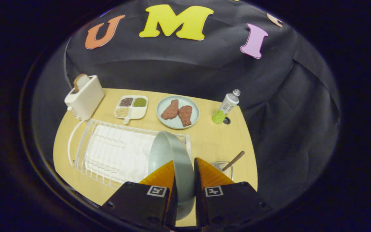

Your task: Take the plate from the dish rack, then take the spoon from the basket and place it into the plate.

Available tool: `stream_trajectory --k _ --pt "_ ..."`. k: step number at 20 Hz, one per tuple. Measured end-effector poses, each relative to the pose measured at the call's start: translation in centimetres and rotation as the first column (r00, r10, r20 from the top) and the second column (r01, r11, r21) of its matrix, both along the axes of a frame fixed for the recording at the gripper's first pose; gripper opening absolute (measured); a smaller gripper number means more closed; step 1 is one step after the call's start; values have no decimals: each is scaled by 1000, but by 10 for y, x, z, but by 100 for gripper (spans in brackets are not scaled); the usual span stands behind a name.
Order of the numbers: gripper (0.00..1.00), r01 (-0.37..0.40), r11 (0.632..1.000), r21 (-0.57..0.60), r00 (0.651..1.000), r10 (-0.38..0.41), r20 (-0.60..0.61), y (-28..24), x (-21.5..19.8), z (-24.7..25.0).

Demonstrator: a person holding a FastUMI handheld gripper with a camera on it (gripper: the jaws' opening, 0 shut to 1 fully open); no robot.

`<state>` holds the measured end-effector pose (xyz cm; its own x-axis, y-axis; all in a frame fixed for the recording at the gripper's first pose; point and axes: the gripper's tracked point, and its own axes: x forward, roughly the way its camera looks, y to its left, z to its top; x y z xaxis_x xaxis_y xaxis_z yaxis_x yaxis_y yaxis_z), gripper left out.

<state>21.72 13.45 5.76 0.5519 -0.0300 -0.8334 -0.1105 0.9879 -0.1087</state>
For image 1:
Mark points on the brown fried meat piece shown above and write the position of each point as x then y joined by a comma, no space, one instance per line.
170,110
185,115

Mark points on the white toaster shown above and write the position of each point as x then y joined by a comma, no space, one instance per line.
87,98

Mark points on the green white drink bottle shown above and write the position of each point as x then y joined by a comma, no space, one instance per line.
226,106

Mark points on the pale green plate with meat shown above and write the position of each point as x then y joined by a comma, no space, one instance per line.
177,124

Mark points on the black backdrop cloth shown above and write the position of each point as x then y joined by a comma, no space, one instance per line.
179,71

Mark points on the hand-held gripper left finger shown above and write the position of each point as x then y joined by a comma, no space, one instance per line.
140,203

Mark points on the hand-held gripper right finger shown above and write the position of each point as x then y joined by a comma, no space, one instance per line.
227,203

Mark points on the white divided grain tray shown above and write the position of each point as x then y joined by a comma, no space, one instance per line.
137,112

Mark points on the brown bread slice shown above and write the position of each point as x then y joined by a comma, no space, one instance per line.
80,80

